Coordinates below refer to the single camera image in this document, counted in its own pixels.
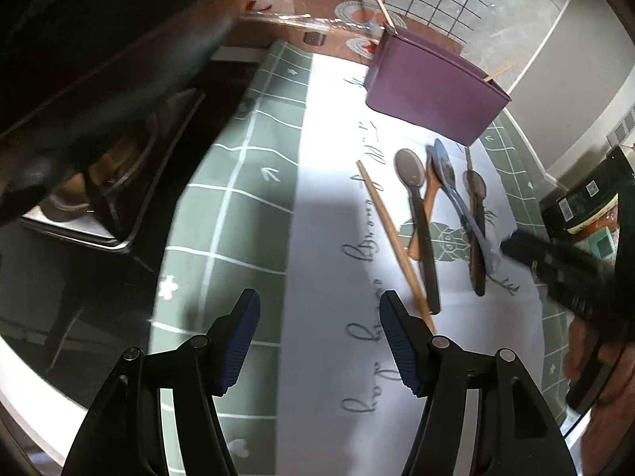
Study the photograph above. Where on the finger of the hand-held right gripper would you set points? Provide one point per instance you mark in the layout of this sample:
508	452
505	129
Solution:
545	253
575	295

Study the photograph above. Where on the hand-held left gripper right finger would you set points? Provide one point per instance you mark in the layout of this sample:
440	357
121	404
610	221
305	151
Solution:
397	337

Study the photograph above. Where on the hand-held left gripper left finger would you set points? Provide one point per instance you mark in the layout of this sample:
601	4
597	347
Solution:
243	337

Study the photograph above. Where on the light wooden spoon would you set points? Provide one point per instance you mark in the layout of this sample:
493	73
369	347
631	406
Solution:
414	244

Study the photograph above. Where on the dark brown spoon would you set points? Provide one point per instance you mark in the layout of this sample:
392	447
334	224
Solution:
475	184

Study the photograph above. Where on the blue plastic spoon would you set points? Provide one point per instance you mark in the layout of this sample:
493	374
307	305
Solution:
445	168

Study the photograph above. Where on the purple utensil holder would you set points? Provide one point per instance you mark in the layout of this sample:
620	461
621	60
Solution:
431	94

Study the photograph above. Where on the person's right hand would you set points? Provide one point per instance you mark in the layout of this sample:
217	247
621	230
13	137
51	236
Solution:
578	352

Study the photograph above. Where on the green and white printed mat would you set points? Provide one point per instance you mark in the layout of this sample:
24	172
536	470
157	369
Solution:
238	218

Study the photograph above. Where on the metal sink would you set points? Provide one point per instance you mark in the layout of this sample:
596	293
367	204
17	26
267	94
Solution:
124	158

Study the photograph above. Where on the black kitchen appliance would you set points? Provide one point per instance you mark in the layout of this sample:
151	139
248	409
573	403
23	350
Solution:
99	49

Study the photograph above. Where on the white wall vent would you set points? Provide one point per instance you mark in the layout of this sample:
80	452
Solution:
624	128

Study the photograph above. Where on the kitchen wall poster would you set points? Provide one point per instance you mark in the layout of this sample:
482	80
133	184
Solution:
446	0

